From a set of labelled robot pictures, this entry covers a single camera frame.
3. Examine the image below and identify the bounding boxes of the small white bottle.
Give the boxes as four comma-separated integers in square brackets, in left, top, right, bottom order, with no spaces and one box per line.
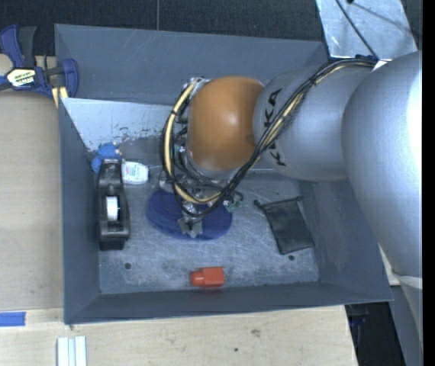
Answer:
[121,160,151,186]

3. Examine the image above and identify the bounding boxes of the pale wood board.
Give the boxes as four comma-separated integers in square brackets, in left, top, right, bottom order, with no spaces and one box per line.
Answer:
[0,89,66,313]

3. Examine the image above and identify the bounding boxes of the black tape dispenser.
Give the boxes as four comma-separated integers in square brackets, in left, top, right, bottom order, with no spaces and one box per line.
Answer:
[95,158,132,252]

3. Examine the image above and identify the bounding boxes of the blue oval disc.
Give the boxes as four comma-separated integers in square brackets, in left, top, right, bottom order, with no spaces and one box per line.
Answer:
[145,189,234,242]

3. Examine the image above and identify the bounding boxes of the grey metal bin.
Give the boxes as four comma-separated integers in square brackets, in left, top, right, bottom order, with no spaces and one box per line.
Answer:
[53,23,395,326]

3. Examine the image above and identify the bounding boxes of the blue toy figure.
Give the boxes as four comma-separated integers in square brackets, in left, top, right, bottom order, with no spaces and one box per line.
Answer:
[90,142,124,175]

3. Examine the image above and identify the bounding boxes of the red plastic block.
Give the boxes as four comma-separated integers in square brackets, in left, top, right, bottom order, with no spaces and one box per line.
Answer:
[189,266,227,290]

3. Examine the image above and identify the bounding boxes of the black drawstring pouch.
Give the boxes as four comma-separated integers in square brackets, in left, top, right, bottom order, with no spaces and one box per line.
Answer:
[253,195,316,256]

